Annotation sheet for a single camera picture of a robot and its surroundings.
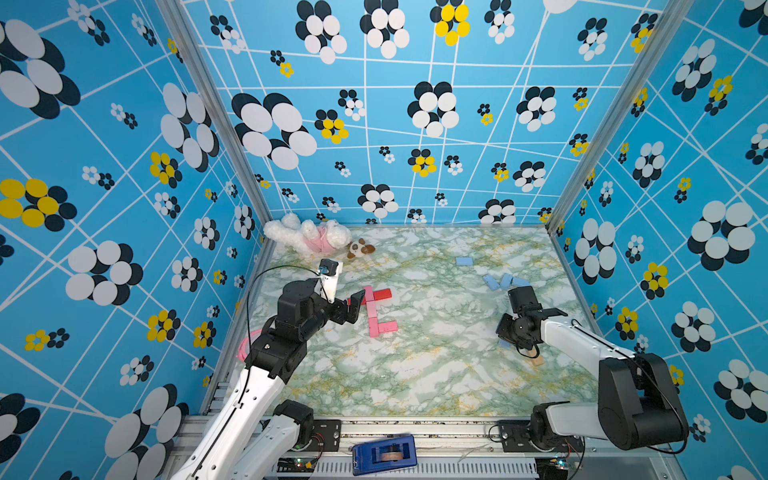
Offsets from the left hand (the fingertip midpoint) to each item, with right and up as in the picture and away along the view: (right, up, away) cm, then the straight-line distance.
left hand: (350, 282), depth 73 cm
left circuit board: (-13, -45, -1) cm, 47 cm away
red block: (+7, -7, +27) cm, 29 cm away
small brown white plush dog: (-2, +9, +35) cm, 37 cm away
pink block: (+3, -6, +26) cm, 27 cm away
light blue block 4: (+55, -3, +30) cm, 63 cm away
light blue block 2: (+45, -3, +29) cm, 54 cm away
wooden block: (+53, -24, +12) cm, 59 cm away
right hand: (+46, -17, +18) cm, 52 cm away
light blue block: (+37, +4, +36) cm, 52 cm away
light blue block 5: (+43, -19, +13) cm, 49 cm away
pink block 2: (+4, -11, +23) cm, 26 cm away
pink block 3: (+4, -16, +18) cm, 25 cm away
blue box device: (+9, -39, -6) cm, 40 cm away
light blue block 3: (+50, -2, +30) cm, 58 cm away
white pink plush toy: (-19, +12, +28) cm, 36 cm away
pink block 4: (+9, -16, +19) cm, 26 cm away
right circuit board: (+48, -43, -3) cm, 65 cm away
